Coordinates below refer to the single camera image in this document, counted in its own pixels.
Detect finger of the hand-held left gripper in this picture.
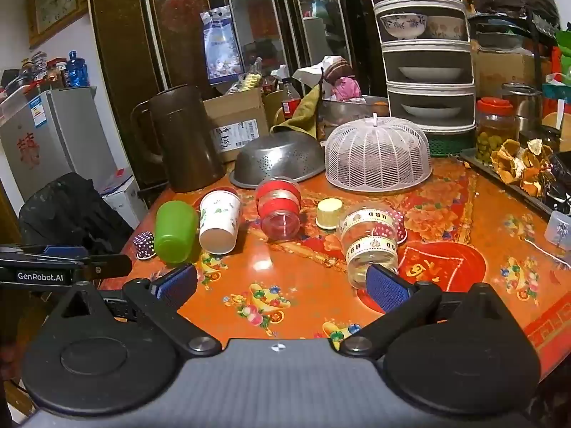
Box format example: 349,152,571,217
0,244,133,277

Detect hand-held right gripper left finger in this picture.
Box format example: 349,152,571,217
45,264,222,358

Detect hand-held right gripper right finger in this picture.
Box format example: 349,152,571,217
340,264,520,360

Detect clear glass cup with ribbon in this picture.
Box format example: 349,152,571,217
340,205,400,289

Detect small purple checkered cup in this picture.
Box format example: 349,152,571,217
133,231,156,260

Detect green plastic cup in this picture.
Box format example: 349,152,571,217
154,200,200,265

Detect small red dotted cup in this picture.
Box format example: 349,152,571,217
374,211,408,244

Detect white floral paper cup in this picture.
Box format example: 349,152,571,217
198,189,242,255

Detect small yellow cup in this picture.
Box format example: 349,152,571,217
316,198,344,229

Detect red banded glass cup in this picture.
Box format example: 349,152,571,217
254,177,302,240

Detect black garbage bag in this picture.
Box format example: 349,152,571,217
18,172,135,256

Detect white carton box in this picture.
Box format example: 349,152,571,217
100,168,149,229

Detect red floral tablecloth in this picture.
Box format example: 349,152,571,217
100,156,571,385

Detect grey refrigerator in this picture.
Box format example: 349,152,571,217
0,85,118,202

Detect white mesh food cover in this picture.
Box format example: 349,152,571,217
324,114,433,192

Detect brown plastic pitcher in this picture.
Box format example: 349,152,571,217
130,84,226,193

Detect metal tray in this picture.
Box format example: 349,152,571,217
459,147,571,215

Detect green plastic basket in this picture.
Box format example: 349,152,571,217
420,131,476,158

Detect steel colander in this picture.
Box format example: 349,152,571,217
229,131,327,189

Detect cardboard box with label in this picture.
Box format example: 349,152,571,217
203,88,271,164

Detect steel basin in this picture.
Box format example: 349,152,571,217
318,95,391,142

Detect dried orange peels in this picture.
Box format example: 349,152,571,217
490,138,559,197

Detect small clear plastic container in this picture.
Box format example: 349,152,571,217
545,210,571,251

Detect white plate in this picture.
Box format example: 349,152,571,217
398,66,465,82
400,103,463,119

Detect blue water bottle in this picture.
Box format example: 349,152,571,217
65,50,90,88

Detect red lidded pickle jar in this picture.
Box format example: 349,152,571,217
475,97,521,164

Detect olive green cloth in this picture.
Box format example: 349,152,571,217
271,84,323,135

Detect clutter pile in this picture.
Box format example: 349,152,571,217
0,51,69,95

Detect shiny black bag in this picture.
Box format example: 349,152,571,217
541,152,571,215

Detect pink cloth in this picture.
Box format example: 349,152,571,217
332,76,362,101

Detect red-capped sauce bottle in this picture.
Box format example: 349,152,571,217
281,79,302,122

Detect yellow snack bag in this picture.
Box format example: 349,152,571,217
225,57,264,96

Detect dark glass jar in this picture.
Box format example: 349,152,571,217
519,124,562,153

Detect brown knitted hat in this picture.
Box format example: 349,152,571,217
323,55,354,82

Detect steel pot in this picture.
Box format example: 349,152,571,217
501,83,543,133

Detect dark wooden cabinet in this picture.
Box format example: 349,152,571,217
88,0,372,190

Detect blue white plastic bag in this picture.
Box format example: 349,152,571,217
199,5,246,86

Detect tiered dish cabinet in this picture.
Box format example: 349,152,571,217
365,0,478,137

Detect plain cardboard box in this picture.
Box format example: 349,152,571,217
472,46,550,99

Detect blue floral bowl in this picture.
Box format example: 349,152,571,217
379,13,429,40

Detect beige floral bowl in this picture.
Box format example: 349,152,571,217
427,15,467,40

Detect green gift bag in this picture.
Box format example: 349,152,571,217
541,30,571,100

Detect framed wall clock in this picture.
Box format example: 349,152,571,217
24,0,90,50

